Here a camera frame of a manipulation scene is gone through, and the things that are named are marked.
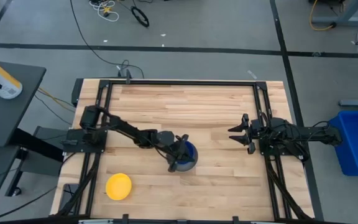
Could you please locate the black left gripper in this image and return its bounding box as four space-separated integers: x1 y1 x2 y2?
156 130 196 174

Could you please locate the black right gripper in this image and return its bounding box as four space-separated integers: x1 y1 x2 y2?
227 113 264 156

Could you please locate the dark blue bowl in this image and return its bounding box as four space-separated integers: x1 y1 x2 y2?
178 141 198 166

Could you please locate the grey bowl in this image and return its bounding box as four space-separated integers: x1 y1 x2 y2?
166 140 199 173

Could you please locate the yellow bowl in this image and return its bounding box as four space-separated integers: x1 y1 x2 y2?
105 172 133 201

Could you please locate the blue plastic bin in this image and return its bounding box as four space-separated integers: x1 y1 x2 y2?
328 110 358 177

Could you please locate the grey floor bar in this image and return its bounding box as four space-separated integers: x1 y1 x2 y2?
338 98 358 108

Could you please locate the black flat device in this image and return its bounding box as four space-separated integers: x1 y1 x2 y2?
57 183 80 213

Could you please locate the black box at table edge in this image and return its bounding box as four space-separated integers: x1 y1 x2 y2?
71 77 85 107

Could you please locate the black stand base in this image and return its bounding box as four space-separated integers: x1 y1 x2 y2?
4 125 74 197

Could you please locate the grey desk leg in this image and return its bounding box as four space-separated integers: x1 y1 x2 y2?
310 0 358 27

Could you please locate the dark grey side table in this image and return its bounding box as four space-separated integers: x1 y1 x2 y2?
0 60 47 147

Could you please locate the white and yellow canister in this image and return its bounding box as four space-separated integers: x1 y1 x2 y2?
0 54 24 100

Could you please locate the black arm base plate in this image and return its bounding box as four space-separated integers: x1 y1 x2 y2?
259 138 308 157
61 128 108 154

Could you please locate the black metal table frame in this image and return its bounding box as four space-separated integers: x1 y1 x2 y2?
73 78 295 221

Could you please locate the black cable bundle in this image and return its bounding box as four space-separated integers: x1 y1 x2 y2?
56 152 102 218
264 155 314 221

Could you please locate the yellow floor cable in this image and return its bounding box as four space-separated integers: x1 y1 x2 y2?
308 0 336 32

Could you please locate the black coiled cable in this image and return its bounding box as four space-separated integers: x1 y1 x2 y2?
130 6 150 28

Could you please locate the long black floor cable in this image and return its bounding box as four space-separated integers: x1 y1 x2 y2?
69 0 145 79

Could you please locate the white floor cable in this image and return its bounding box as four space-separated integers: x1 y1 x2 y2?
88 0 120 23

